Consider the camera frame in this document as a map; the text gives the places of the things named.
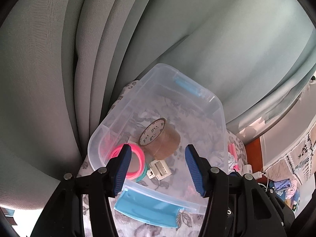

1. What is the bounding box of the pink bangle stack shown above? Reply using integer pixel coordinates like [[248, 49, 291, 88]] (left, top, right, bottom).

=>
[[126, 143, 146, 180]]

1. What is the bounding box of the teal bangle stack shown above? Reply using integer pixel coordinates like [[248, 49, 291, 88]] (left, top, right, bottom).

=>
[[135, 163, 148, 182]]

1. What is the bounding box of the white hair claw clip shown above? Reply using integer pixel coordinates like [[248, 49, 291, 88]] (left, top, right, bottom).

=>
[[147, 160, 172, 180]]

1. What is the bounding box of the brown packing tape roll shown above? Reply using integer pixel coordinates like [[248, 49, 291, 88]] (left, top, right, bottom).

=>
[[138, 118, 181, 160]]

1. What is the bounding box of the white paper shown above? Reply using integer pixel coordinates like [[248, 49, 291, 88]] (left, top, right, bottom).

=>
[[228, 153, 239, 173]]

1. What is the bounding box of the pink hair roller clip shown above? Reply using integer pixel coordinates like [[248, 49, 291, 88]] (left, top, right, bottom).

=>
[[228, 143, 238, 162]]

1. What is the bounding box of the white power strip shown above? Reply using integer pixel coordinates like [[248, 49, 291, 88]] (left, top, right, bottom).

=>
[[242, 164, 253, 175]]

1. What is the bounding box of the floral fleece blanket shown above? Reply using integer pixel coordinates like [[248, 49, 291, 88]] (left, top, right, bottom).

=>
[[77, 80, 247, 236]]

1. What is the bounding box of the smartphone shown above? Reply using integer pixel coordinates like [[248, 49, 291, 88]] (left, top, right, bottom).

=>
[[269, 179, 292, 192]]

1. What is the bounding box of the clear plastic storage bin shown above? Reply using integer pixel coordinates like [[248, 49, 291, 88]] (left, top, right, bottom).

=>
[[88, 64, 228, 228]]

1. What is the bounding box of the quilted lace bed cover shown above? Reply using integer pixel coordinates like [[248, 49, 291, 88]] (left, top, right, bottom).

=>
[[260, 93, 315, 185]]

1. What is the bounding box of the green curtain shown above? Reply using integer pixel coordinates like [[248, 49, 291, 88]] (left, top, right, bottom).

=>
[[1, 0, 315, 209]]

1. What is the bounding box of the wooden bed frame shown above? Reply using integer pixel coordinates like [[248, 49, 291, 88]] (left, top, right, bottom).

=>
[[245, 137, 263, 173]]

